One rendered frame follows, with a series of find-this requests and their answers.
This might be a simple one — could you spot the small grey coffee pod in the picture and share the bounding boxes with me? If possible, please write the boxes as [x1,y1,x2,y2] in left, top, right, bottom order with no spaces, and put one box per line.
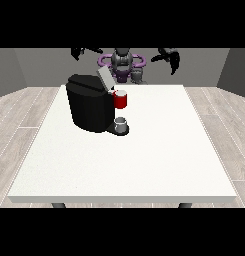
[131,68,144,85]

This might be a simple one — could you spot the grey robot trunk purple rings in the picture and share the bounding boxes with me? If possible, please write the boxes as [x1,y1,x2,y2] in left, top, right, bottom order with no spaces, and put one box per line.
[97,48,148,84]

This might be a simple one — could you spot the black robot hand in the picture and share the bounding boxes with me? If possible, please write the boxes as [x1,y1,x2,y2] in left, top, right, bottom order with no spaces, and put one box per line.
[150,48,181,76]
[70,48,104,62]

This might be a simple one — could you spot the small grey cup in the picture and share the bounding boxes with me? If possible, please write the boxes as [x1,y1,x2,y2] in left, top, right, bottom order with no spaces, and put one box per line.
[113,116,129,134]

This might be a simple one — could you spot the red pod holder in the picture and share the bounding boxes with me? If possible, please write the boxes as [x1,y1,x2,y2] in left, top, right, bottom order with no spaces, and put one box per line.
[112,89,128,110]

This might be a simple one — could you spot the pale grey machine lid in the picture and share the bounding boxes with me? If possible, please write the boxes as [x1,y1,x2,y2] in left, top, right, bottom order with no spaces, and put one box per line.
[96,65,116,92]

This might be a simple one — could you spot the black coffee machine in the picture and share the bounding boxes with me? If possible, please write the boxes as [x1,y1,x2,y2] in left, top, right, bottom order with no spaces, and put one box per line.
[65,73,130,136]

